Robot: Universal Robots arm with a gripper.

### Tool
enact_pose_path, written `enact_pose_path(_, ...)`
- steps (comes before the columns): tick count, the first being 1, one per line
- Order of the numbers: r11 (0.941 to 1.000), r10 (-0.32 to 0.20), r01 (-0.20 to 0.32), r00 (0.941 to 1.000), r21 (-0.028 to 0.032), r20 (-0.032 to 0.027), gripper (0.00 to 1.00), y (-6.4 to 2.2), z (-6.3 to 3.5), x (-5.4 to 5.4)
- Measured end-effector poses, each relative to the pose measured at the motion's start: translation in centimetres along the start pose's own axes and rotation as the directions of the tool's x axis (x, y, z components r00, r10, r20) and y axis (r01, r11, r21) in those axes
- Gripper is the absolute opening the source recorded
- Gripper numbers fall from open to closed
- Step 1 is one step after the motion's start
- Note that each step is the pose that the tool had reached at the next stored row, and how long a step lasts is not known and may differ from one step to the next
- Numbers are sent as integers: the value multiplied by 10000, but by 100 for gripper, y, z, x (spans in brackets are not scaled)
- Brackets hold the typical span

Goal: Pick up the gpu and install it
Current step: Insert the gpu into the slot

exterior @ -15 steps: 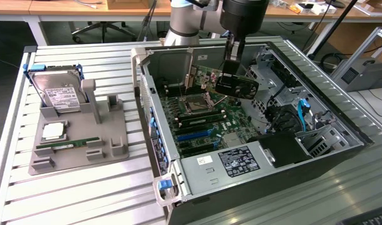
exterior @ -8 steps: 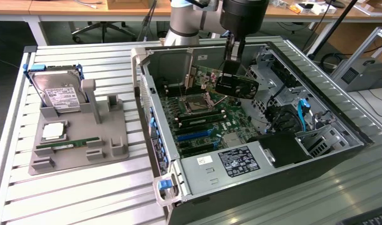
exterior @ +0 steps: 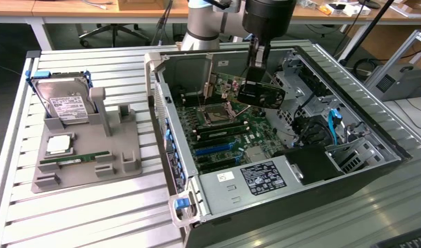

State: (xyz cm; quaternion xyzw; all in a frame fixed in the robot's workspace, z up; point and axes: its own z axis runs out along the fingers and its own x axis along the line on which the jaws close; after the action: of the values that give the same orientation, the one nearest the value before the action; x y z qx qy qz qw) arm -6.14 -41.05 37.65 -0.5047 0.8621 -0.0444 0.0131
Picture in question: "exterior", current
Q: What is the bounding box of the black RAM stick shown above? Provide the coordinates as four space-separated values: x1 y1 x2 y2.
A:
197 126 249 138

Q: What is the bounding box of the metal socket cover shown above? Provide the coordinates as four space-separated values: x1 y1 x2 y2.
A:
225 99 253 116

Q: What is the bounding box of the grey parts rack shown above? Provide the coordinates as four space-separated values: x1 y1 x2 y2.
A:
30 86 144 194

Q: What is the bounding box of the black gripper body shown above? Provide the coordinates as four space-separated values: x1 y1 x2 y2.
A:
241 0 297 41

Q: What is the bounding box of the silver disk bay cage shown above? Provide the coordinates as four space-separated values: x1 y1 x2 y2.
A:
266 69 334 130

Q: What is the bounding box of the white small box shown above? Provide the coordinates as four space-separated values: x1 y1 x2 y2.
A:
340 4 372 18

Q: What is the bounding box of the black expansion slot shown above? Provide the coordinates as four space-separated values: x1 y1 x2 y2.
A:
192 138 229 150

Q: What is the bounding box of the thin locking lever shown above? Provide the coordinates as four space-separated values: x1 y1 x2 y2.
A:
194 87 204 116

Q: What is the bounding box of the green motherboard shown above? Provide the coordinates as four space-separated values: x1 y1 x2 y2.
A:
173 89 289 174

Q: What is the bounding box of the green RAM stick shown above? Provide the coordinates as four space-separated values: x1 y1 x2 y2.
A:
38 151 110 165

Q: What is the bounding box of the coiled black cable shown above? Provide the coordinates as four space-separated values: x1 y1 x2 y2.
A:
353 58 373 77

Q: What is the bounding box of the silver chipset heatsink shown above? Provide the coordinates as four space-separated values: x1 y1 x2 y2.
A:
246 147 266 160

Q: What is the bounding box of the black plastic shroud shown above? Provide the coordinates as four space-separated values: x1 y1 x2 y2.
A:
272 144 345 185

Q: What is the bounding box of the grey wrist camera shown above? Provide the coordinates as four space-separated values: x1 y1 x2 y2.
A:
209 0 248 13

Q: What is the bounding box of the blue case latch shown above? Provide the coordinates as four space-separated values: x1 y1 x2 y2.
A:
173 197 190 210

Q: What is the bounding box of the white cable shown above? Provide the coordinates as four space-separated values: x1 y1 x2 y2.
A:
82 0 113 9

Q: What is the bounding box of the black open PC case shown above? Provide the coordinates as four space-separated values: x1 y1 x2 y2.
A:
144 45 413 248

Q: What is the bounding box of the silver CPU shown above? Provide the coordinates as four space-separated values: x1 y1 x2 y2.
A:
45 135 73 156

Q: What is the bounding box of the grey computer tower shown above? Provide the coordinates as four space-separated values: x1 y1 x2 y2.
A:
364 64 421 103

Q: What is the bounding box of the black stand pole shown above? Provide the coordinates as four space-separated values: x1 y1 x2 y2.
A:
337 0 396 65

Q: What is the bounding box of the blue expansion slot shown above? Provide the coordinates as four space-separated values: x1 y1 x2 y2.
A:
194 144 232 156

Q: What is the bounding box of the hard disk blue caddy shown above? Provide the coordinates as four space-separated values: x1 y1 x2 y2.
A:
25 69 98 126

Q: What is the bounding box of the black graphics card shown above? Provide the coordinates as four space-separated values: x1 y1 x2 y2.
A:
202 52 288 111

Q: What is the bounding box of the blue wire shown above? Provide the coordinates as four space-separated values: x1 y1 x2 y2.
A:
329 108 342 147

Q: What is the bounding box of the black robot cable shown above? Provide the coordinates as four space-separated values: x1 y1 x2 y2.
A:
153 0 174 47

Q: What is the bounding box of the silver power supply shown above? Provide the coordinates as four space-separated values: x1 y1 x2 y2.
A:
196 154 304 216

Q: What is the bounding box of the aluminium profile frame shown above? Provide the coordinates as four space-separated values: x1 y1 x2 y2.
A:
364 29 421 90

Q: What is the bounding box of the CPU socket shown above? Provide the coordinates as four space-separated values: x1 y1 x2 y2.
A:
201 103 237 127

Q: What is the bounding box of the black office chair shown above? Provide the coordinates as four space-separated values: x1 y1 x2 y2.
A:
77 22 152 48

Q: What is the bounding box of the cardboard box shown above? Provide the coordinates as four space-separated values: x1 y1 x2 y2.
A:
117 0 178 11

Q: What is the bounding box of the wooden desk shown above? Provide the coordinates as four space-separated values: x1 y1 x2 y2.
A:
0 0 421 52

